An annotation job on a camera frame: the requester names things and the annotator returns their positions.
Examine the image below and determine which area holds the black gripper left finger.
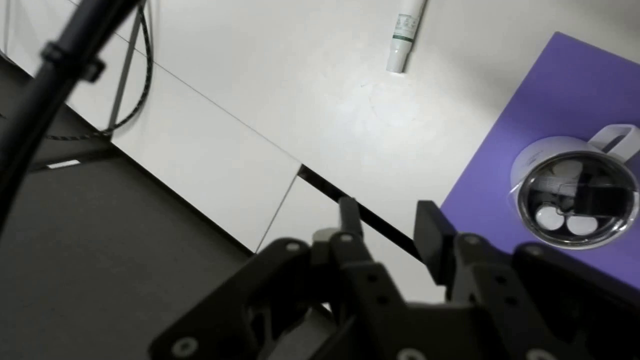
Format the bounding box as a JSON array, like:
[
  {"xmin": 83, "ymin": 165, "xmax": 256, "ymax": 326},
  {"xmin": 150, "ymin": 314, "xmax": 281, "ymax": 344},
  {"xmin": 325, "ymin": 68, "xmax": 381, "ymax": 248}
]
[{"xmin": 147, "ymin": 195, "xmax": 417, "ymax": 360}]

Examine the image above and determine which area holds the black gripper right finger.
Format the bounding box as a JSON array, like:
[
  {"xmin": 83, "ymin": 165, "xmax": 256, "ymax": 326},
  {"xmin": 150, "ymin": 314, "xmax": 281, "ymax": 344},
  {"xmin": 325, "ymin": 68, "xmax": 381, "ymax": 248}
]
[{"xmin": 413, "ymin": 197, "xmax": 640, "ymax": 360}]

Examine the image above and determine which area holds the white travel mug clear lid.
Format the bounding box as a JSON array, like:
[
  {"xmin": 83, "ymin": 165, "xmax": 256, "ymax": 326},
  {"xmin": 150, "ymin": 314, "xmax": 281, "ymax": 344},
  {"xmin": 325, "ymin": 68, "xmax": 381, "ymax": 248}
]
[{"xmin": 508, "ymin": 121, "xmax": 640, "ymax": 251}]

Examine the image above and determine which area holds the purple square mat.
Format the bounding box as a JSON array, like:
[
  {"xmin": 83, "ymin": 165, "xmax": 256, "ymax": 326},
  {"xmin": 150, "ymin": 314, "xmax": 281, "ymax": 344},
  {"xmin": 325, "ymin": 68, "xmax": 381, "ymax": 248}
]
[{"xmin": 441, "ymin": 30, "xmax": 640, "ymax": 291}]

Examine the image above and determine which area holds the white marker pen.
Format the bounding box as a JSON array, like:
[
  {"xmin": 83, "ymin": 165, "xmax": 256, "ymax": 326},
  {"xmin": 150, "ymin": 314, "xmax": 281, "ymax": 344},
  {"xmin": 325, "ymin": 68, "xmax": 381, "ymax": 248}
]
[{"xmin": 385, "ymin": 0, "xmax": 430, "ymax": 76}]

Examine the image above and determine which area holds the grey fabric desk partition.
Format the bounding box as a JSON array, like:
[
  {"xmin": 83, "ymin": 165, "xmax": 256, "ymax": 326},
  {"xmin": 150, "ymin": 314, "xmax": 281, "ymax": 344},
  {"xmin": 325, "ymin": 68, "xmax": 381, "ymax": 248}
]
[{"xmin": 0, "ymin": 51, "xmax": 256, "ymax": 360}]

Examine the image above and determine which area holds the thin black cable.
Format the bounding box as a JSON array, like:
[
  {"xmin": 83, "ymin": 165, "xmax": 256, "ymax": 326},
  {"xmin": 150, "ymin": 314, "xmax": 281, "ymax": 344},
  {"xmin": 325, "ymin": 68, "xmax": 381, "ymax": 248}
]
[{"xmin": 99, "ymin": 0, "xmax": 156, "ymax": 137}]

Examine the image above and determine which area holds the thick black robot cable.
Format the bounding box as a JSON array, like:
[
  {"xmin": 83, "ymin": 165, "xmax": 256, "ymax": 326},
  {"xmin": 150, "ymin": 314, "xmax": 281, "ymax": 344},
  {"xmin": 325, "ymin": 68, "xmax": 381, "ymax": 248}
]
[{"xmin": 0, "ymin": 0, "xmax": 147, "ymax": 231}]

